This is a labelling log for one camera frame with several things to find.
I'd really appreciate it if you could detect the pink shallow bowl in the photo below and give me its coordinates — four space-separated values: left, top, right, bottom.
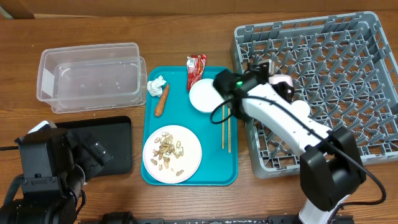
269 74 294 94

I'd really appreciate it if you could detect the white bowl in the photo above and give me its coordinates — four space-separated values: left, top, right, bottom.
189 78 224 113

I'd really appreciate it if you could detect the red snack wrapper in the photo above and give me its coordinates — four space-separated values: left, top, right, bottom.
187 54 207 91

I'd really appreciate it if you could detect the white cup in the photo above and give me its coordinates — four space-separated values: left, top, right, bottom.
291 100 311 117

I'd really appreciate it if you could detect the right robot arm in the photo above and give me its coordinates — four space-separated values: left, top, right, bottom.
213 60 387 223

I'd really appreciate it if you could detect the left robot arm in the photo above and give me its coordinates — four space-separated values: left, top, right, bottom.
1 121 113 224

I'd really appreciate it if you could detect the grey dishwasher rack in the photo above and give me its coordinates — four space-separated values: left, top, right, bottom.
230 12 397 165

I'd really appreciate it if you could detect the teal serving tray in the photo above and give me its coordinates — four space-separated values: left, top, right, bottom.
141 66 239 186

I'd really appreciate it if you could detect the crumpled white tissue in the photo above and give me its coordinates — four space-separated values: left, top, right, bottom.
147 75 166 97

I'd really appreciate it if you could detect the orange carrot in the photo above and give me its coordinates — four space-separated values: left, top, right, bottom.
154 84 170 117

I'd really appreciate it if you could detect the white plate with peanut shells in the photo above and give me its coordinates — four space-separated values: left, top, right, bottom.
142 125 202 184

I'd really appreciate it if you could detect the clear plastic storage bin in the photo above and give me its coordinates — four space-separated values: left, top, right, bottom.
36 42 147 114

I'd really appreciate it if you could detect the black rectangular tray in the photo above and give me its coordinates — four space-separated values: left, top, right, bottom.
56 116 133 176

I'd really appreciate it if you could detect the black mounting rail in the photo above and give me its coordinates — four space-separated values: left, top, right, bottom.
77 211 355 224

